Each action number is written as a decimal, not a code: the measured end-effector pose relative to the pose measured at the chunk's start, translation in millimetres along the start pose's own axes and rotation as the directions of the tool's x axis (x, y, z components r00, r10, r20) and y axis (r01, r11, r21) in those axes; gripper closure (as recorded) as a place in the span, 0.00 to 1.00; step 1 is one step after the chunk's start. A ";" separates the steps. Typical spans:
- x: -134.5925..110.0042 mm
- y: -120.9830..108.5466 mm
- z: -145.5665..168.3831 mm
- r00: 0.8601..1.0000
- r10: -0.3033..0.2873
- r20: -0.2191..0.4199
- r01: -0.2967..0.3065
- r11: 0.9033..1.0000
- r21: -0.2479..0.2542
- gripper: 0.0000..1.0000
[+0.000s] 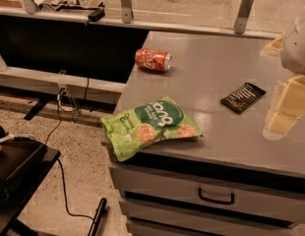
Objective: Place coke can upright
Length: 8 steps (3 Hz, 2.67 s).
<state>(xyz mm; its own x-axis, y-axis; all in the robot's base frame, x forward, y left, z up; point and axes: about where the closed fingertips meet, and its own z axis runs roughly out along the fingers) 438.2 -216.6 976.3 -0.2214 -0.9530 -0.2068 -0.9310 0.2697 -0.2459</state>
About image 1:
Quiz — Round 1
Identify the black power adapter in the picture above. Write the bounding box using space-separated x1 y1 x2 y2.
88 8 105 22

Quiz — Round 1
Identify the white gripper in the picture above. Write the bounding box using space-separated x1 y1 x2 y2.
261 7 305 136

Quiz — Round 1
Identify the grey drawer cabinet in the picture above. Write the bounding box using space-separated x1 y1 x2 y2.
110 31 305 236

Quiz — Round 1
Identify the grey metal bracket right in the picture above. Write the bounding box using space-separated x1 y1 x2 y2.
234 0 254 34

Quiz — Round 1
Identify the grey metal bracket middle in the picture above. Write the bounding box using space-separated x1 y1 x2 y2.
121 0 134 24

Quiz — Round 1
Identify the black table leg foot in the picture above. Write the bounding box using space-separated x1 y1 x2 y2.
88 198 107 236

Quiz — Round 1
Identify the green rice chips bag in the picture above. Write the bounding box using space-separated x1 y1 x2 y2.
100 96 202 162

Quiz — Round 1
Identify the black side table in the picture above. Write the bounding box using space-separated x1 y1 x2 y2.
0 126 60 236

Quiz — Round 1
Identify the orange soda can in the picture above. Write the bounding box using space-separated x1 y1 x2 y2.
135 48 172 73

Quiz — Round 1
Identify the black floor cable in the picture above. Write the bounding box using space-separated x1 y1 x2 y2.
43 77 96 221

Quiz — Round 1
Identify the black drawer handle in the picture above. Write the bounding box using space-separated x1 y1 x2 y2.
198 188 235 206

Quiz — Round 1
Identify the black snack bar wrapper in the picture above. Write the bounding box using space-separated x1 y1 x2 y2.
220 83 266 114

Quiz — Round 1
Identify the grey low shelf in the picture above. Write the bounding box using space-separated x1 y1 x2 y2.
0 67 125 104

